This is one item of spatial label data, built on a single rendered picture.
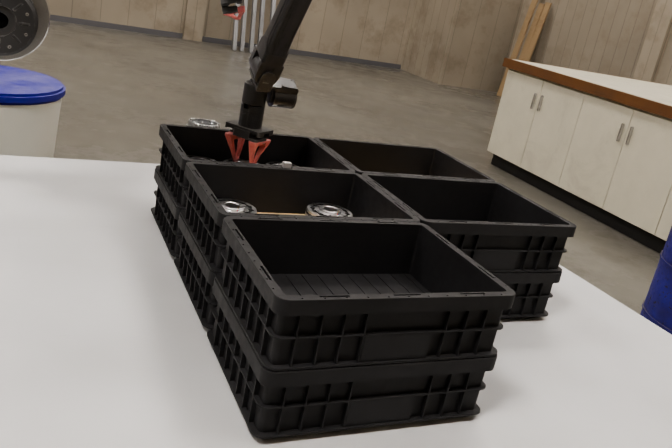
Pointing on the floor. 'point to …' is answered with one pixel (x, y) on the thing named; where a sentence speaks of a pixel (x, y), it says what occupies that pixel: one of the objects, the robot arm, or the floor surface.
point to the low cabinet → (590, 144)
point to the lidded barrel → (28, 112)
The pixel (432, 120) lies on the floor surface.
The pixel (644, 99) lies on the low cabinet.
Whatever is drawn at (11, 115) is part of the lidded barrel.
